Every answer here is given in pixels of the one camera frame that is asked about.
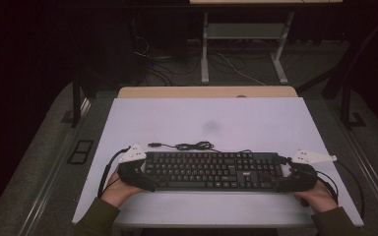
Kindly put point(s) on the aluminium floor rail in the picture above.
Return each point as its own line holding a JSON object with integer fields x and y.
{"x": 370, "y": 177}
{"x": 46, "y": 190}

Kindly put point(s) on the white table cover board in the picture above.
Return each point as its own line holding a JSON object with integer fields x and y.
{"x": 210, "y": 114}

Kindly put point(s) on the person's left hand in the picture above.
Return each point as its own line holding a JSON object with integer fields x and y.
{"x": 119, "y": 191}

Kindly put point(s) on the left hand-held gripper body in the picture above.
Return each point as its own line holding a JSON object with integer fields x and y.
{"x": 132, "y": 173}

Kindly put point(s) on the person's right hand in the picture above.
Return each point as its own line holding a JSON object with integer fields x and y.
{"x": 318, "y": 196}

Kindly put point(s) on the black metal stand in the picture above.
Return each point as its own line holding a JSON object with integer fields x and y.
{"x": 346, "y": 98}
{"x": 76, "y": 101}

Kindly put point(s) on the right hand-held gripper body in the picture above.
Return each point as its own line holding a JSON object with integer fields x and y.
{"x": 303, "y": 178}

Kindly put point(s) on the white metal desk frame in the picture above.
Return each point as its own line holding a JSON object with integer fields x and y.
{"x": 242, "y": 31}

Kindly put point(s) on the black floor socket frame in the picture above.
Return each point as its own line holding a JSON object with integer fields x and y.
{"x": 80, "y": 151}

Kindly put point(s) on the black computer keyboard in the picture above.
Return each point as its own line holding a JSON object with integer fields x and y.
{"x": 210, "y": 170}

